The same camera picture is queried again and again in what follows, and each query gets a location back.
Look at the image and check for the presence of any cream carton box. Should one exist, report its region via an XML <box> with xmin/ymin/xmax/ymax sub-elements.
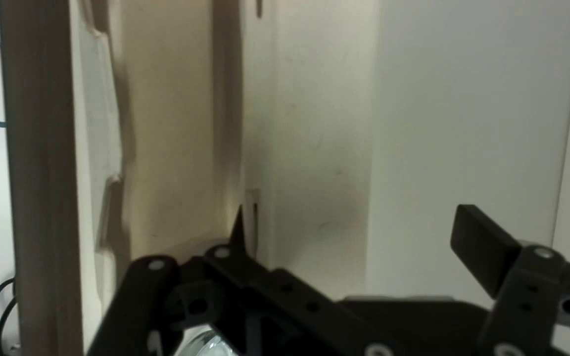
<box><xmin>69</xmin><ymin>0</ymin><xmax>128</xmax><ymax>350</ymax></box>

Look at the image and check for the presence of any white upper cabinet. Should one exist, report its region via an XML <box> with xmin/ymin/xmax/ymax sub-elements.
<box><xmin>0</xmin><ymin>0</ymin><xmax>570</xmax><ymax>356</ymax></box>

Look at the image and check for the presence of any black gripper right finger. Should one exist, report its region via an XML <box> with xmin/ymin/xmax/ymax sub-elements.
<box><xmin>449</xmin><ymin>204</ymin><xmax>561</xmax><ymax>299</ymax></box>

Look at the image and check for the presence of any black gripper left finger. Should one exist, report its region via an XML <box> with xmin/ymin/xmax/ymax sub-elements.
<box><xmin>207</xmin><ymin>208</ymin><xmax>245</xmax><ymax>259</ymax></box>

